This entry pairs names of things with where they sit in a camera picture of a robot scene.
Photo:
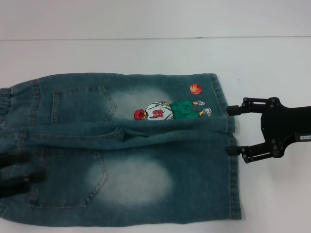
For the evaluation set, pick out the blue denim shorts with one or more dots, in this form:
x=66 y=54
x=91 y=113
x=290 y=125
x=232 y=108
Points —
x=136 y=174

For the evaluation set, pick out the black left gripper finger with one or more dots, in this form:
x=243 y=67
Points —
x=14 y=159
x=22 y=182

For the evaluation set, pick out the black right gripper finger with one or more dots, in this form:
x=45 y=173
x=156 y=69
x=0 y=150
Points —
x=255 y=105
x=257 y=151

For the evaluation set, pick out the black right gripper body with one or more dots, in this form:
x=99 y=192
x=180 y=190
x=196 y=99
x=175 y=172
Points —
x=286 y=126

